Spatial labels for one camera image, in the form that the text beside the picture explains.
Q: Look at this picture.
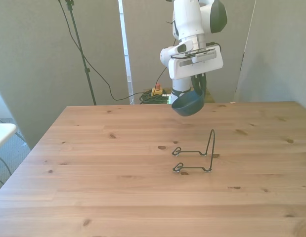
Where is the black wire plate stand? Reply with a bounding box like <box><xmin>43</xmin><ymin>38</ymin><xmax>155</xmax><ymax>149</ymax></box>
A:
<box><xmin>172</xmin><ymin>128</ymin><xmax>217</xmax><ymax>173</ymax></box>

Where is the dark blue bowl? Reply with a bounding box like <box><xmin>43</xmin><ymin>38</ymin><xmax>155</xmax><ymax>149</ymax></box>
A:
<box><xmin>171</xmin><ymin>89</ymin><xmax>206</xmax><ymax>118</ymax></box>

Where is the coiled green cable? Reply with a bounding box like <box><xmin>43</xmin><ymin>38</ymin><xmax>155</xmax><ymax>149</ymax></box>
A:
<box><xmin>138</xmin><ymin>89</ymin><xmax>172</xmax><ymax>105</ymax></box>

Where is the grey wrist camera bar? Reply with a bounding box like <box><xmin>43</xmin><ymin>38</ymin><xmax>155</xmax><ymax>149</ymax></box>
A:
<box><xmin>196</xmin><ymin>50</ymin><xmax>218</xmax><ymax>60</ymax></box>

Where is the black tripod stand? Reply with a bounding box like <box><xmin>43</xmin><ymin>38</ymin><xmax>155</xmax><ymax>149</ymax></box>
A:
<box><xmin>64</xmin><ymin>0</ymin><xmax>97</xmax><ymax>106</ymax></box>

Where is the white chair seat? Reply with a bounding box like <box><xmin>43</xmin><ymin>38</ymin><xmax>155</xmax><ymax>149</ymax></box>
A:
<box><xmin>0</xmin><ymin>122</ymin><xmax>18</xmax><ymax>150</ymax></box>

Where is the black cable on tripod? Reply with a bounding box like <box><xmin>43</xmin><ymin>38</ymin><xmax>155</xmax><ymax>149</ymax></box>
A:
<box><xmin>57</xmin><ymin>0</ymin><xmax>145</xmax><ymax>101</ymax></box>

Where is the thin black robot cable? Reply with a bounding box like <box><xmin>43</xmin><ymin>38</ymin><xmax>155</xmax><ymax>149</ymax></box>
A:
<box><xmin>154</xmin><ymin>66</ymin><xmax>168</xmax><ymax>86</ymax></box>

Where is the yellow emergency stop button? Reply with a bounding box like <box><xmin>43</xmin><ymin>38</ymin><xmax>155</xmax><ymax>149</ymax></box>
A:
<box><xmin>151</xmin><ymin>83</ymin><xmax>164</xmax><ymax>97</ymax></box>

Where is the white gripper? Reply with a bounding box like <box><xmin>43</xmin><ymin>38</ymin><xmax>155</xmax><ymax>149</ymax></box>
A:
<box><xmin>168</xmin><ymin>44</ymin><xmax>224</xmax><ymax>96</ymax></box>

